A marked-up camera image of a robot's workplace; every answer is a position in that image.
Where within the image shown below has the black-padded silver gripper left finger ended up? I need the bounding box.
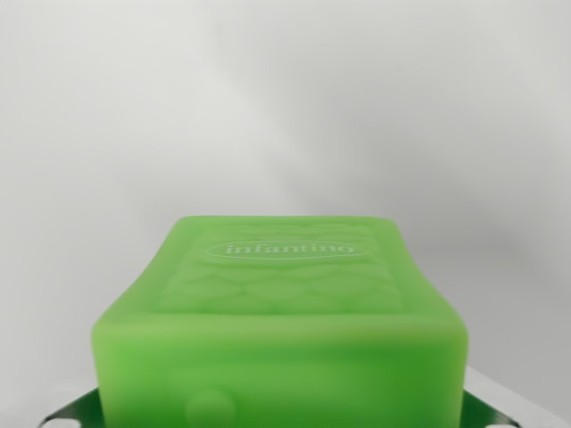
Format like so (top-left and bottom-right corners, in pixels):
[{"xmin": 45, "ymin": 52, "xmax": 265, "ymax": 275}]
[{"xmin": 38, "ymin": 386, "xmax": 106, "ymax": 428}]

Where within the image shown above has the black-padded silver gripper right finger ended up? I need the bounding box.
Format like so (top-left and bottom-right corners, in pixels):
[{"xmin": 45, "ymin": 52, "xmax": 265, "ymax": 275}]
[{"xmin": 461, "ymin": 389, "xmax": 525, "ymax": 428}]

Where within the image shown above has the green soft dice cube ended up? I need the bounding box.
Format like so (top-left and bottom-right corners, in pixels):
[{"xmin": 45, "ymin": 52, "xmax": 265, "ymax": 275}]
[{"xmin": 90, "ymin": 215, "xmax": 469, "ymax": 428}]

